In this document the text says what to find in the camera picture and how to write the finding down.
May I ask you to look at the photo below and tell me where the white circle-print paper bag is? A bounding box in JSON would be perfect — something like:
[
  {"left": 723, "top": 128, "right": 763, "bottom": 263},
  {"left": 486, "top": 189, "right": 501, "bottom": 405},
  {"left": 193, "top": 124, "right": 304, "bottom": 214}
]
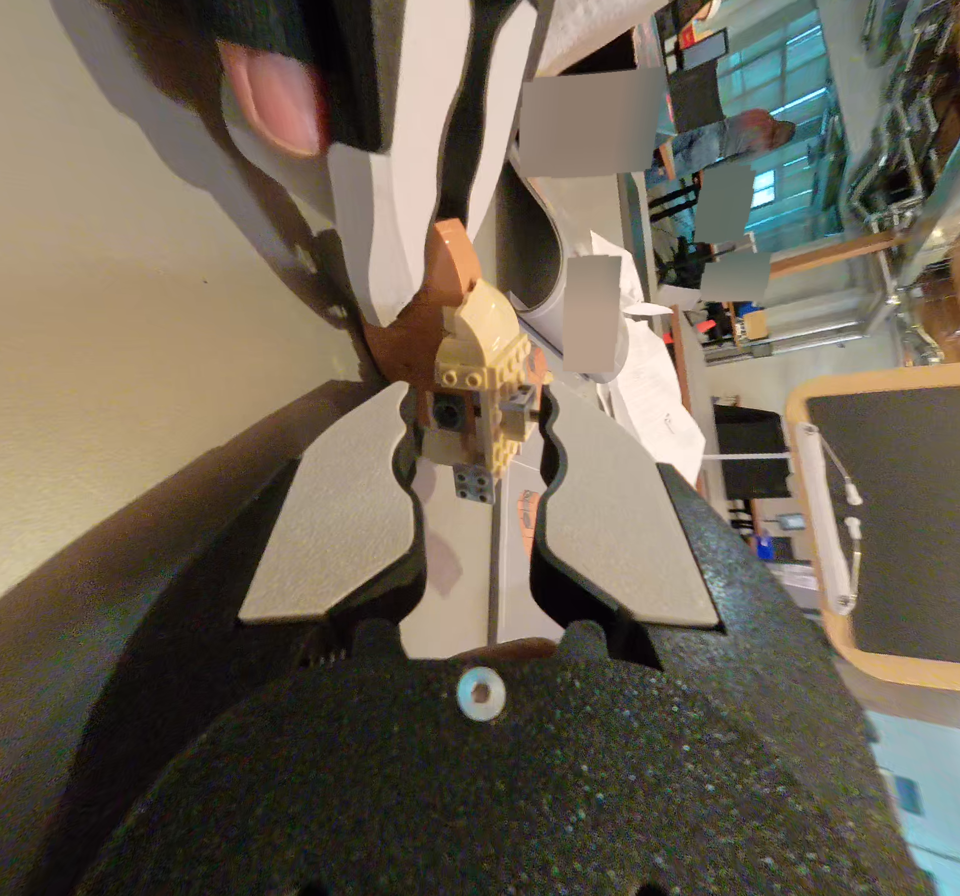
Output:
[{"left": 588, "top": 232, "right": 708, "bottom": 486}]

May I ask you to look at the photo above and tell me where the person's right hand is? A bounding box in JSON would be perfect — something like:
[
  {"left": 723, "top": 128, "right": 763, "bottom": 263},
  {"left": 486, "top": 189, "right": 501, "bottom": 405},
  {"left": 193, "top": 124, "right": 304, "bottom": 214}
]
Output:
[{"left": 489, "top": 637, "right": 561, "bottom": 662}]

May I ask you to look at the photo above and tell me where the white panel stand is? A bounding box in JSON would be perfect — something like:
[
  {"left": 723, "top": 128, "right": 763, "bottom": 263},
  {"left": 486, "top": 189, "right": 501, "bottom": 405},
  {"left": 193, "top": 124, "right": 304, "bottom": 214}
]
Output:
[{"left": 701, "top": 422, "right": 865, "bottom": 617}]

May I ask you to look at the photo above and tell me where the tan and brown brick model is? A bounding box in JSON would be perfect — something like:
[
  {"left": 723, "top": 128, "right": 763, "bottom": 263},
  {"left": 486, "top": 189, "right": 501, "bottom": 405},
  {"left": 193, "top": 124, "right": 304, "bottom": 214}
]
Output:
[{"left": 363, "top": 217, "right": 556, "bottom": 506}]

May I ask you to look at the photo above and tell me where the person's left hand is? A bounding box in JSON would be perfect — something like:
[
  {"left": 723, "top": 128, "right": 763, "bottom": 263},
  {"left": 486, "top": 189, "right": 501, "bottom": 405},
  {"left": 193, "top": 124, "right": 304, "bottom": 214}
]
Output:
[{"left": 217, "top": 40, "right": 329, "bottom": 158}]

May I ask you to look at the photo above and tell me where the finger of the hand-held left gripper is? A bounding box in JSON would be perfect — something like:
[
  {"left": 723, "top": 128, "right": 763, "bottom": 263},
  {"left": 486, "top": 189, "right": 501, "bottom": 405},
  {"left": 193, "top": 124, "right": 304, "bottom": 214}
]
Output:
[
  {"left": 438, "top": 0, "right": 541, "bottom": 241},
  {"left": 328, "top": 0, "right": 481, "bottom": 329}
]

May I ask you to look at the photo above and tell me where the black wood-rimmed panel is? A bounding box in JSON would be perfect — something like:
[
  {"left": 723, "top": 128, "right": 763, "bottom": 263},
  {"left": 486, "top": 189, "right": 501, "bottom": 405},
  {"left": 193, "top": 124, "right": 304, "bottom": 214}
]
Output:
[{"left": 783, "top": 362, "right": 960, "bottom": 692}]

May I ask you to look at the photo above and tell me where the grey desk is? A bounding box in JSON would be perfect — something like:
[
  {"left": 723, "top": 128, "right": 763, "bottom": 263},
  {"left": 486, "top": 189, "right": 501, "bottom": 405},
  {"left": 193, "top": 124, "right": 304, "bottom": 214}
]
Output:
[{"left": 0, "top": 0, "right": 676, "bottom": 662}]

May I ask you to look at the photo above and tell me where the grey instruction booklet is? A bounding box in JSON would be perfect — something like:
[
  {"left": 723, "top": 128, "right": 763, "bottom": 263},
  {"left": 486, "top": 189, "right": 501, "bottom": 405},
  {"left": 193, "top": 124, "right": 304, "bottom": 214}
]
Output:
[{"left": 487, "top": 161, "right": 627, "bottom": 650}]

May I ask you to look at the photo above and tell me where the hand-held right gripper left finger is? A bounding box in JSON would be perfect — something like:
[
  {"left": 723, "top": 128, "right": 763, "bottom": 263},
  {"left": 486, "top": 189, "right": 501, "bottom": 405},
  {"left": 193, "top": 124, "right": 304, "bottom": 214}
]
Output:
[{"left": 237, "top": 381, "right": 429, "bottom": 626}]

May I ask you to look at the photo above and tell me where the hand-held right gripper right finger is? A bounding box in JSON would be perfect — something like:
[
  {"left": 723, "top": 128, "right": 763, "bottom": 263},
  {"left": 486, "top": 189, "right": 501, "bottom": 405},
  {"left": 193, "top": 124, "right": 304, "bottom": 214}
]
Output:
[{"left": 528, "top": 385, "right": 725, "bottom": 631}]

